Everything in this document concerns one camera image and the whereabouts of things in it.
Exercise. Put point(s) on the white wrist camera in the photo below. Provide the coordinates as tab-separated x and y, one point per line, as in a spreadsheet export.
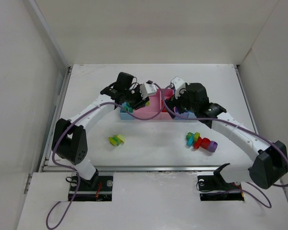
147	89
178	85

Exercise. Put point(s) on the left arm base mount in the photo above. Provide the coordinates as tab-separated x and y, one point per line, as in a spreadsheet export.
102	191

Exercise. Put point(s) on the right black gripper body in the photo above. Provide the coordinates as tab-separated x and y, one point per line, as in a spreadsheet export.
174	103

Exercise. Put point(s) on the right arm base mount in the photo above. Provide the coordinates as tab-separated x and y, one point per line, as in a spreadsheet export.
212	187

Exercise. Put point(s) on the left light blue bin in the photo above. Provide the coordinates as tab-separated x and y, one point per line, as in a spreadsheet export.
125	115

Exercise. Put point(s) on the green yellow red lego stack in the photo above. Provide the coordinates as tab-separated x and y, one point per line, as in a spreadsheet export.
116	140

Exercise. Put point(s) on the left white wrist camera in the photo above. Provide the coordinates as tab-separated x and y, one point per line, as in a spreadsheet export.
147	89

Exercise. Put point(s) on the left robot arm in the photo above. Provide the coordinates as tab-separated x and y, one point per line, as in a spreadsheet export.
70	135

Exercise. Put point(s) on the purple blue bin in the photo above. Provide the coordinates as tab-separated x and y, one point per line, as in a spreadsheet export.
180	116

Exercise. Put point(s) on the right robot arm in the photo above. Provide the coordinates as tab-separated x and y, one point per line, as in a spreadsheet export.
269	159

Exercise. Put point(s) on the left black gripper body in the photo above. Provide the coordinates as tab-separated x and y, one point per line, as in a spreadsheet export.
136	101

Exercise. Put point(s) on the large pink bin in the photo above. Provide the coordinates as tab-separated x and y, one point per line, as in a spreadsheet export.
152	109

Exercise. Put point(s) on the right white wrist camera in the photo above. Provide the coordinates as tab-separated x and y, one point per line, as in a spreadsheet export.
178	85

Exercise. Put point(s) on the aluminium rail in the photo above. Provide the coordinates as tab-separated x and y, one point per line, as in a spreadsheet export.
153	169

